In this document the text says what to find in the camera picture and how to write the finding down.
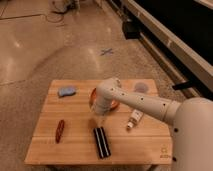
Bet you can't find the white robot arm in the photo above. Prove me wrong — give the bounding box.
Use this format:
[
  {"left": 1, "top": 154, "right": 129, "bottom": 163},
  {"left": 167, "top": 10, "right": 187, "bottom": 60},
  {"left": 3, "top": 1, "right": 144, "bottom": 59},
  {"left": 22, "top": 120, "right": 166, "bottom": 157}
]
[{"left": 93, "top": 77, "right": 213, "bottom": 171}]

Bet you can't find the black striped rectangular block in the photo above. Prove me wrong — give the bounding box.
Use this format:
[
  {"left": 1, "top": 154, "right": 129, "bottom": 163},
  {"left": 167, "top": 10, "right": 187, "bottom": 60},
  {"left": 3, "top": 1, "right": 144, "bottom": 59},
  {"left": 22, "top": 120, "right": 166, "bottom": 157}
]
[{"left": 93, "top": 127, "right": 111, "bottom": 159}]

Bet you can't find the orange bowl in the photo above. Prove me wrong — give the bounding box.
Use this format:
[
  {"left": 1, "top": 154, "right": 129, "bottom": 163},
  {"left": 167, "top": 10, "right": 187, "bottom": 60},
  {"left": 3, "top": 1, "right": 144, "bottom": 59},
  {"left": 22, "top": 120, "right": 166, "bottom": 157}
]
[{"left": 89, "top": 88, "right": 120, "bottom": 111}]

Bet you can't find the white plastic bottle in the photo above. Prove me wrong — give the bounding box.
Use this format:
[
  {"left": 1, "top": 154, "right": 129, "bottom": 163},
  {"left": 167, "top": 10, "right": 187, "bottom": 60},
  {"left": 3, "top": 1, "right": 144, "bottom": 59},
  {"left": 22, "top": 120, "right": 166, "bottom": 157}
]
[{"left": 127, "top": 109, "right": 144, "bottom": 130}]

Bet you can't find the black box on floor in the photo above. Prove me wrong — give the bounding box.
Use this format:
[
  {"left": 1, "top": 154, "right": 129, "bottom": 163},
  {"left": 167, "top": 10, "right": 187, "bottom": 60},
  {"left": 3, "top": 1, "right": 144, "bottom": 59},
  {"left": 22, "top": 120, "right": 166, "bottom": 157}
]
[{"left": 122, "top": 22, "right": 140, "bottom": 39}]

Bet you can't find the white machine base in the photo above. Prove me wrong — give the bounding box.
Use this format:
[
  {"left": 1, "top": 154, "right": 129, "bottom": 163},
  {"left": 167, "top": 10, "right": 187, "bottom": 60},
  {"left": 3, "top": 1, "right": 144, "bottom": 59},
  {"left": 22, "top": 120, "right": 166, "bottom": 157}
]
[{"left": 50, "top": 0, "right": 80, "bottom": 14}]

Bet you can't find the black floor cable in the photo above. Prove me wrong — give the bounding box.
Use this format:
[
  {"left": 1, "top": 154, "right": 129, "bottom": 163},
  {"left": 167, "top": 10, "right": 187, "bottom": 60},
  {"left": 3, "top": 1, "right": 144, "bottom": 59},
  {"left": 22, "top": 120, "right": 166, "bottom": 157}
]
[{"left": 44, "top": 11, "right": 68, "bottom": 28}]

